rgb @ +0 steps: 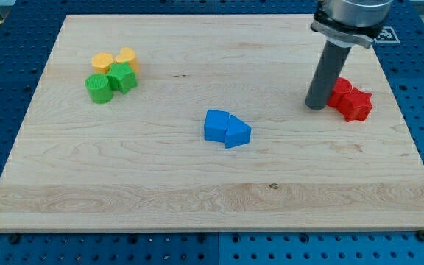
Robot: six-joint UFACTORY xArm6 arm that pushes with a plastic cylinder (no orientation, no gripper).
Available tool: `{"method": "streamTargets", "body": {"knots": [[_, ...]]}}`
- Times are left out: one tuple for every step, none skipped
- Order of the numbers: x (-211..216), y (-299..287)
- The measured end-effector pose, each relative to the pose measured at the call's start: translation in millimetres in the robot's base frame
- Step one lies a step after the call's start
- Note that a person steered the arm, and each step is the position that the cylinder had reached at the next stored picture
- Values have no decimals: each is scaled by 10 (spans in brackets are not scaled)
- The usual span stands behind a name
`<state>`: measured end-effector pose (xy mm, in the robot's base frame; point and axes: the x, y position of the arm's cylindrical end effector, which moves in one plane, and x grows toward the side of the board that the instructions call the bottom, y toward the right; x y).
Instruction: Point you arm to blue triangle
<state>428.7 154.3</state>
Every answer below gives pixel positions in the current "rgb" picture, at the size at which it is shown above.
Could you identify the green star block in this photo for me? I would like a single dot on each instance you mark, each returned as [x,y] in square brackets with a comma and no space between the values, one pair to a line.
[121,77]

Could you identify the red cylinder block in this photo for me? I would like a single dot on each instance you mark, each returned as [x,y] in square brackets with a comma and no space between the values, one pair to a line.
[342,87]

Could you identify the yellow hexagon block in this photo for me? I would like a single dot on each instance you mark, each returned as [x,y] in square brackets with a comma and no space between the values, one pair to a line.
[102,62]

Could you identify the blue cube block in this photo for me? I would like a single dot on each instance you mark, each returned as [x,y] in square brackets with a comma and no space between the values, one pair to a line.
[215,125]

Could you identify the black white fiducial marker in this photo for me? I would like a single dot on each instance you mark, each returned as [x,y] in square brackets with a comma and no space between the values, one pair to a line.
[387,35]

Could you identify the red star block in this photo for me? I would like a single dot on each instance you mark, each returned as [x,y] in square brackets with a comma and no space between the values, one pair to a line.
[355,105]

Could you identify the green cylinder block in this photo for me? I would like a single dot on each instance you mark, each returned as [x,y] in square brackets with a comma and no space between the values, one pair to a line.
[98,88]

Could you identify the blue triangle block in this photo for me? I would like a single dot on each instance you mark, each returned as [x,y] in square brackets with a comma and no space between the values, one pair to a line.
[237,133]

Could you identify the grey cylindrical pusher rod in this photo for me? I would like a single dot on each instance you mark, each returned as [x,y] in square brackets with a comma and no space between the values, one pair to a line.
[329,67]

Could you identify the yellow heart block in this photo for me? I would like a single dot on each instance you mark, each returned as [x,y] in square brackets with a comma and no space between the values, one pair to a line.
[128,55]

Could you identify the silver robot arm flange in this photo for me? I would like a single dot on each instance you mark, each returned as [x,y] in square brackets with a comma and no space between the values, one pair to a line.
[346,23]

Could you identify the light wooden board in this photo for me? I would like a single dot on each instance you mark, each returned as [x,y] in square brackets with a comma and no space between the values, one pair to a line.
[140,163]

